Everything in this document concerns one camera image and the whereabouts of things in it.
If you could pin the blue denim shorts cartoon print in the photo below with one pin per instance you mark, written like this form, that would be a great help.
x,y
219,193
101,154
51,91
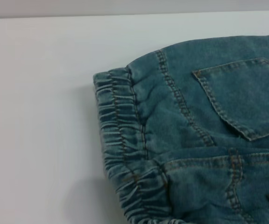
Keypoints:
x,y
207,140

